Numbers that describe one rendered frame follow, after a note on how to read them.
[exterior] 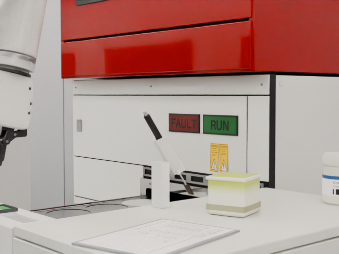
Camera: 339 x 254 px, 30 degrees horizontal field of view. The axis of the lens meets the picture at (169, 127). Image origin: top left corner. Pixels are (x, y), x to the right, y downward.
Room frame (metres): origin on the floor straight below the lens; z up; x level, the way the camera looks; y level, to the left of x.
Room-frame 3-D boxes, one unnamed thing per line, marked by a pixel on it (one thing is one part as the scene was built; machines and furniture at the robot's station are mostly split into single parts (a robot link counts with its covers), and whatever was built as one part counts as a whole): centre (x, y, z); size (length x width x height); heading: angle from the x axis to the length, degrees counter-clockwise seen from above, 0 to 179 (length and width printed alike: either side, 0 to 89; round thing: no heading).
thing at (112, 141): (1.71, 0.04, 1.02); 0.82 x 0.03 x 0.40; 41
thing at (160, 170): (1.16, 0.00, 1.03); 0.06 x 0.04 x 0.13; 131
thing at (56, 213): (1.42, 0.08, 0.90); 0.34 x 0.34 x 0.01; 41
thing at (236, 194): (1.09, -0.11, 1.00); 0.07 x 0.07 x 0.07; 59
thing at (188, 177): (1.57, -0.07, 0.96); 0.44 x 0.01 x 0.02; 41
